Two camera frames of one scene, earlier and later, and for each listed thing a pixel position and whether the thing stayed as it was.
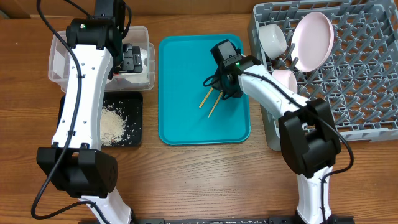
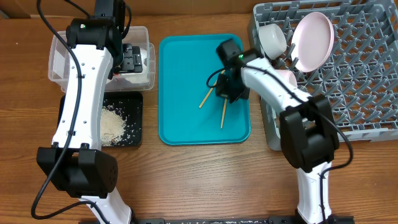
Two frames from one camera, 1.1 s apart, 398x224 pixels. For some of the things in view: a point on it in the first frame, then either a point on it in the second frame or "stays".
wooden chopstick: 206,98 stays
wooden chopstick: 217,101 to 223,112
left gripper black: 133,60 stays
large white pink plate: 312,41 stays
